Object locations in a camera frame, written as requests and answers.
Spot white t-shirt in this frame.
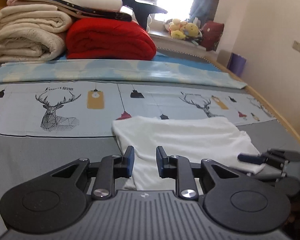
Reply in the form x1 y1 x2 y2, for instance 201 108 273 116
112 116 264 190

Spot grey deer print bedsheet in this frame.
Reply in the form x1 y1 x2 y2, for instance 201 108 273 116
0 47 300 240

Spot purple bin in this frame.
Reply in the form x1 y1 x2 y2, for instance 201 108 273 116
227 53 247 77

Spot blue leaf pattern folded sheet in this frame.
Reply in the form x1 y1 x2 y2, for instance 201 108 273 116
0 60 247 89

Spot dark red plush cushion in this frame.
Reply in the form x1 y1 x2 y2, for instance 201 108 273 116
201 21 224 51

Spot yellow plush toys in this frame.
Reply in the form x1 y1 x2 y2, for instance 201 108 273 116
164 18 203 45

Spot red folded blanket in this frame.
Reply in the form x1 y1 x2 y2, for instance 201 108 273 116
65 18 157 61

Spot cream folded blanket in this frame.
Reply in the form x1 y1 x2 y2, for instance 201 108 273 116
0 4 72 63

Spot blue curtain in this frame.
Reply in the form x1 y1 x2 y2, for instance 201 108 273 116
189 0 219 27

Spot white folded cloth dark trim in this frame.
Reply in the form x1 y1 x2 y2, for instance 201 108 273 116
7 0 132 22

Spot wall socket plate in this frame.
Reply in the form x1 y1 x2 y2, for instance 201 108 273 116
292 41 300 53

